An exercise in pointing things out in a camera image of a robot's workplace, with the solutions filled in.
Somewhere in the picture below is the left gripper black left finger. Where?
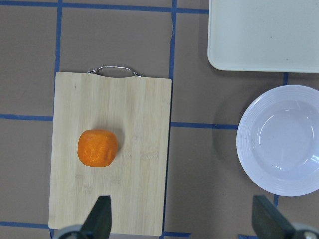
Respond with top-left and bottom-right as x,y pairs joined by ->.
80,196 -> 112,239

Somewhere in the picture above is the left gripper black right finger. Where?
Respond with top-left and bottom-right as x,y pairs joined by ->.
252,195 -> 296,239

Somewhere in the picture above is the orange fruit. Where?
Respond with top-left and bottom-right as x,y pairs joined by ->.
77,129 -> 119,167

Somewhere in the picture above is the white ribbed bowl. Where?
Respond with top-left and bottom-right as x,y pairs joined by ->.
236,85 -> 319,197

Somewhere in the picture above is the cream plastic tray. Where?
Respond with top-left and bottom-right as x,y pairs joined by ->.
207,0 -> 319,73

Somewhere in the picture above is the bamboo cutting board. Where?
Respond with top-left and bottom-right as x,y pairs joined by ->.
48,72 -> 172,236

